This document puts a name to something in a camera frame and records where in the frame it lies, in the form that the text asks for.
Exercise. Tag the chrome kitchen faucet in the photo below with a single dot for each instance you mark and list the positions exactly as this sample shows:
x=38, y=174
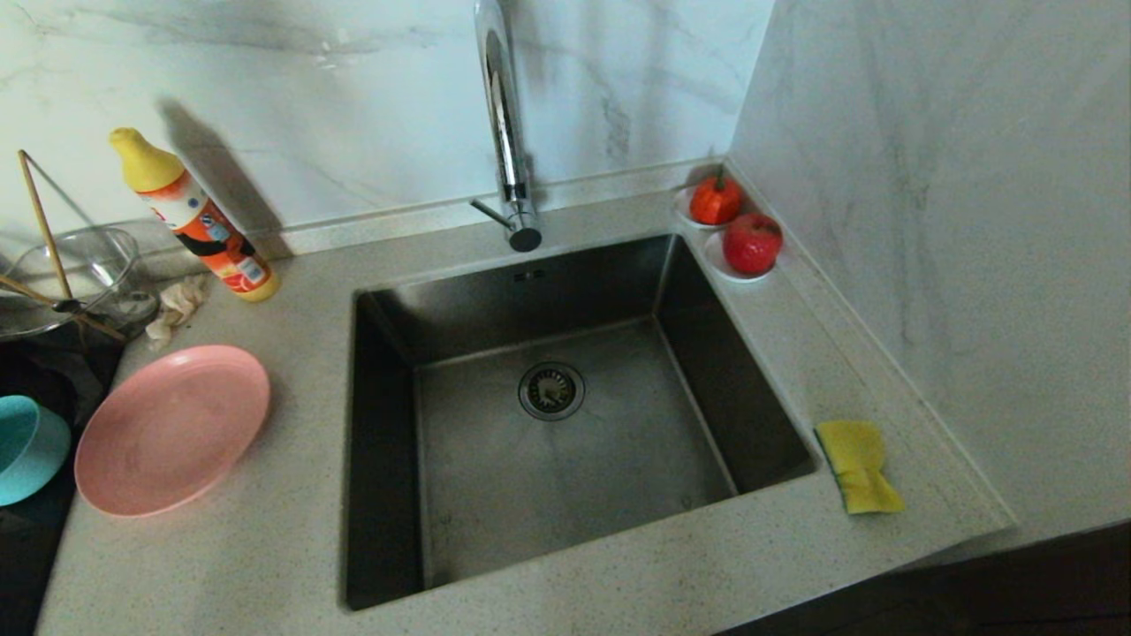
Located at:
x=511, y=168

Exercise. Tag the yellow sponge green backing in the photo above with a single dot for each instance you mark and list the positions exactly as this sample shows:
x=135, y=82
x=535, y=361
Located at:
x=857, y=459

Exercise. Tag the orange detergent bottle yellow cap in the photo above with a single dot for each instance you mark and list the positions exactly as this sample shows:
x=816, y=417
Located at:
x=203, y=225

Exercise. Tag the pink plate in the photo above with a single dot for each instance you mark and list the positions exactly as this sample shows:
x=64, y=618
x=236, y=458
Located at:
x=172, y=433

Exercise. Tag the teal bowl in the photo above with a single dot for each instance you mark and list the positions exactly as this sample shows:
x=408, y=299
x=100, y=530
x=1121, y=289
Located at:
x=31, y=450

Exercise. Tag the stainless steel sink basin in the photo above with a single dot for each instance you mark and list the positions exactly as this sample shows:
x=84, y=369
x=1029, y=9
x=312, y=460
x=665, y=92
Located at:
x=618, y=468

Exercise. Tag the round metal drain strainer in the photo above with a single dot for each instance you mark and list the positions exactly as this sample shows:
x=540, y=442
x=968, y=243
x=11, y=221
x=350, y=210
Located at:
x=551, y=391

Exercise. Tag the small white dish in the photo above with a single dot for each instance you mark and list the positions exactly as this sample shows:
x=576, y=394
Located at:
x=681, y=210
x=717, y=264

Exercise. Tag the crumpled beige tissue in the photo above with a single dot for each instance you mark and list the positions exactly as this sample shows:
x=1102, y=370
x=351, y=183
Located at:
x=177, y=305

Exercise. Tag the clear glass jug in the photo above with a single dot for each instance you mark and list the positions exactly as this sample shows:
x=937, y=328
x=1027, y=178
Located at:
x=106, y=265

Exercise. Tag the black stove cooktop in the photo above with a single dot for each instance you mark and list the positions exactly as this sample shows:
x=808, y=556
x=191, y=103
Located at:
x=35, y=565

